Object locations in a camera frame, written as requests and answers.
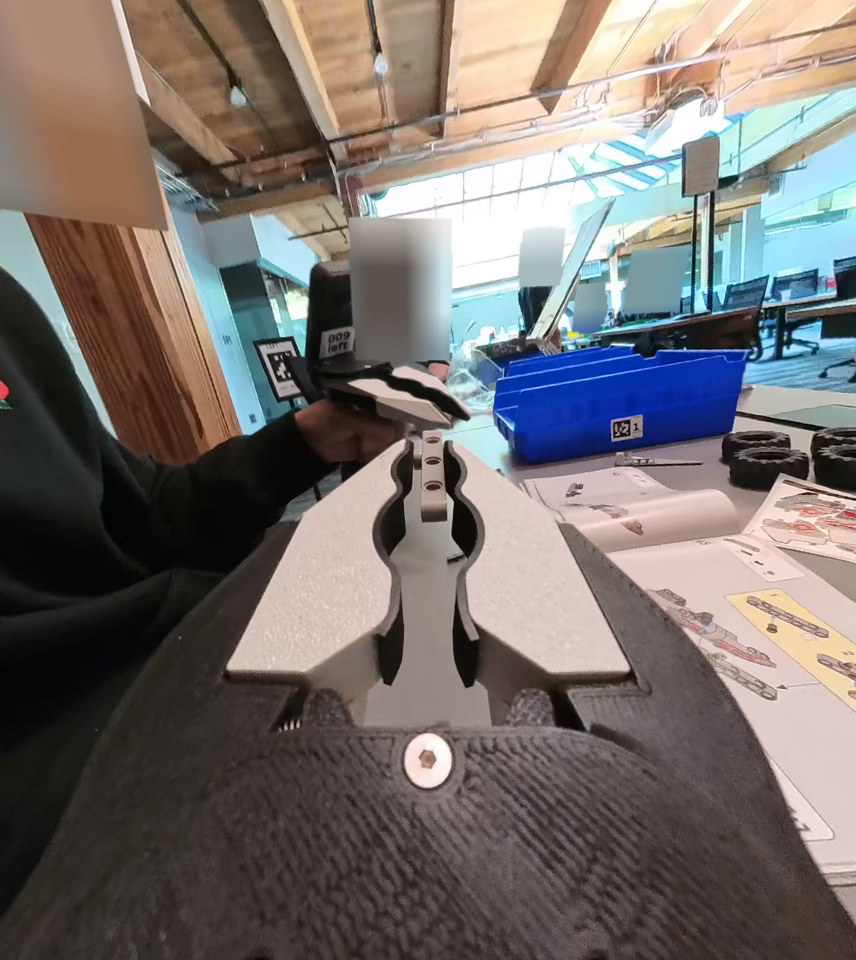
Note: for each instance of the grey wedge toy brick panel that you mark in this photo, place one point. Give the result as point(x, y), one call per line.
point(653, 460)

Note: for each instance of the black-and-white marker board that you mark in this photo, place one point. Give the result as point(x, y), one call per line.
point(278, 367)

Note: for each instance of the ceiling light fixture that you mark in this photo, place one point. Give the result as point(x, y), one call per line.
point(687, 124)

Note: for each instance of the long office desk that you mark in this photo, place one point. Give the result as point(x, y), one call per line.
point(848, 307)

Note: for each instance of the brown office desk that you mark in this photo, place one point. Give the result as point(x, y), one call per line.
point(698, 326)

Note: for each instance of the leaning whiteboard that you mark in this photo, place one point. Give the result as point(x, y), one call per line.
point(570, 277)

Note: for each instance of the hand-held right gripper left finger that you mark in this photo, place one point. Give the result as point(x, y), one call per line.
point(308, 592)

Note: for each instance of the wooden pillar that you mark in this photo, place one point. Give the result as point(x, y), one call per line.
point(128, 330)

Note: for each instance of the sign on pole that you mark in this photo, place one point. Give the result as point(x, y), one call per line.
point(700, 166)

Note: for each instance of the printed sticker sheet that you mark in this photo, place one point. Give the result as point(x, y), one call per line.
point(833, 525)

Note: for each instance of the grey desk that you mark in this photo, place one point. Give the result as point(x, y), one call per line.
point(707, 480)

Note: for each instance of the person's left hand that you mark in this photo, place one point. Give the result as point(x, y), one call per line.
point(345, 439)

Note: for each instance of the person's body in black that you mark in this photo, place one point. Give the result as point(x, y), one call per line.
point(38, 525)

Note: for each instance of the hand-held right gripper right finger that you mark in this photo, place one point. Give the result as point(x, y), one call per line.
point(540, 592)

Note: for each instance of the clear plastic bag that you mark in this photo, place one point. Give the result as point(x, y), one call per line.
point(473, 379)

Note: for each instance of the blue plastic bin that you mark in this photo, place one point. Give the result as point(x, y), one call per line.
point(623, 397)

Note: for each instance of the person's left forearm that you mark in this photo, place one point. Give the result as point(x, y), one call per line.
point(233, 487)

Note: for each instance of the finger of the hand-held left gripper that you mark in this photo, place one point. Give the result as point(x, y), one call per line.
point(390, 405)
point(435, 390)

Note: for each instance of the open instruction booklet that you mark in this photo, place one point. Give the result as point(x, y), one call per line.
point(698, 585)

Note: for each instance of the grey toy brick beam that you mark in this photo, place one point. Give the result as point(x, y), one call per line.
point(432, 480)

